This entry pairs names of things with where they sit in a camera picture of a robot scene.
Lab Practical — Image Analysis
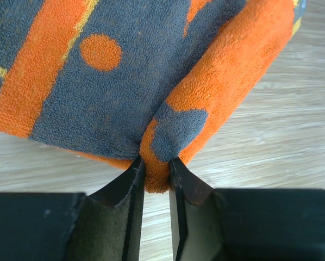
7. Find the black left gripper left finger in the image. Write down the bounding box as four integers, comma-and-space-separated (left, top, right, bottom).
0, 158, 145, 260

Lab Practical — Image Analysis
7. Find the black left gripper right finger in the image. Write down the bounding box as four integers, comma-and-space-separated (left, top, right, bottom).
169, 158, 325, 260

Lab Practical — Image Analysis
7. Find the orange yellow grey giraffe towel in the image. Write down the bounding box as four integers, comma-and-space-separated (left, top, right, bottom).
0, 1, 306, 192

